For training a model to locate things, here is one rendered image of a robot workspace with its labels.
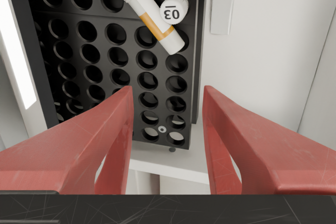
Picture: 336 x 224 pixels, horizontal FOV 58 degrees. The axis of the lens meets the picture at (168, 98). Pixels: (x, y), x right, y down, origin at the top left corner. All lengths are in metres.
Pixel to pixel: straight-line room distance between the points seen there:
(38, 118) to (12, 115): 0.02
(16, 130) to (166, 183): 0.32
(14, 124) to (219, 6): 0.14
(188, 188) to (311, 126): 0.26
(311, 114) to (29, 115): 0.19
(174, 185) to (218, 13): 0.30
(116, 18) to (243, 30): 0.10
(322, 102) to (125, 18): 0.13
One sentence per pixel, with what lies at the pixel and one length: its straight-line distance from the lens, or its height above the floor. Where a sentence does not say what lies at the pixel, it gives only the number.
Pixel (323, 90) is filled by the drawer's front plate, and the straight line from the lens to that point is 0.22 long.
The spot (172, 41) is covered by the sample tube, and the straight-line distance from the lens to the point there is 0.16.
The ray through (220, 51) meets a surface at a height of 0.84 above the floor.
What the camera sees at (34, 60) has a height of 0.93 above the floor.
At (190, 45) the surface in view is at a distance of 0.17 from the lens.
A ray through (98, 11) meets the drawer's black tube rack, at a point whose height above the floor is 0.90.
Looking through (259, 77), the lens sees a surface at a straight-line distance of 0.25.
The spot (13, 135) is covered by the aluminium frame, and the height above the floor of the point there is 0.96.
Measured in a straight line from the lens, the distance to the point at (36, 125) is 0.19.
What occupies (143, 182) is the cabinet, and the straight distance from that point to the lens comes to 0.46.
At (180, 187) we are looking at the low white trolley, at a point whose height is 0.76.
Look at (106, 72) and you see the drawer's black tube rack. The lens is 0.19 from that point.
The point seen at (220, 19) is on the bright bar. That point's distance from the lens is 0.21.
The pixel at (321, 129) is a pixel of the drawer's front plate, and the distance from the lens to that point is 0.21.
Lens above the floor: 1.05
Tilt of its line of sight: 54 degrees down
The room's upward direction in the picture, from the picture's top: 155 degrees counter-clockwise
